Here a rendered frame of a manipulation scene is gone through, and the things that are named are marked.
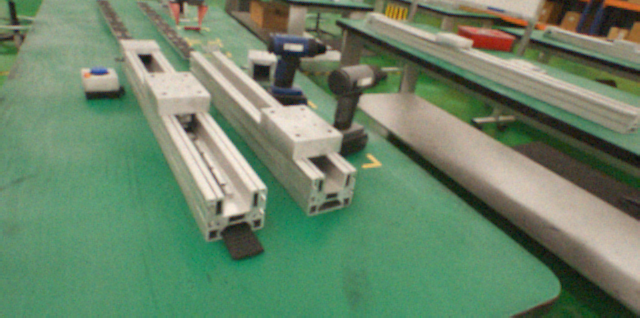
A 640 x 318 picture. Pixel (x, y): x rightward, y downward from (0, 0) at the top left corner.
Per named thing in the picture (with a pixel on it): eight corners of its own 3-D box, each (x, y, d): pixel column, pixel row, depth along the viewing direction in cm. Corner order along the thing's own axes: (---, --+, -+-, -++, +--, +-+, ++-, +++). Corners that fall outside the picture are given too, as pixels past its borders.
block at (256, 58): (240, 75, 141) (241, 49, 137) (271, 78, 144) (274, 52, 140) (240, 84, 133) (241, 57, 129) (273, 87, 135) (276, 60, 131)
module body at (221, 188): (126, 78, 122) (124, 51, 118) (161, 77, 127) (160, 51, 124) (206, 242, 64) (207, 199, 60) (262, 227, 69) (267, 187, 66)
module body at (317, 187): (190, 76, 132) (190, 51, 128) (219, 75, 137) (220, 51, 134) (306, 216, 74) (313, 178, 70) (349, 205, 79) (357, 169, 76)
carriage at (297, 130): (258, 136, 88) (260, 108, 85) (301, 131, 94) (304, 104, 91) (291, 172, 76) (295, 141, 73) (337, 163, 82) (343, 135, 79)
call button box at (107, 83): (83, 89, 110) (80, 67, 107) (122, 87, 115) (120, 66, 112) (85, 100, 104) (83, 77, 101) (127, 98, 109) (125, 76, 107)
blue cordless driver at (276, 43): (261, 101, 122) (267, 29, 113) (322, 104, 128) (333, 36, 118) (263, 111, 116) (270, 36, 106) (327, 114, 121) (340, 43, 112)
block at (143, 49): (114, 69, 127) (111, 39, 123) (155, 68, 134) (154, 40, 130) (118, 78, 121) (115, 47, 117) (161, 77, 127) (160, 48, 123)
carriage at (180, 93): (144, 99, 96) (142, 72, 93) (190, 97, 102) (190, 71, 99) (158, 127, 85) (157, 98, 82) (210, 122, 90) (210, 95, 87)
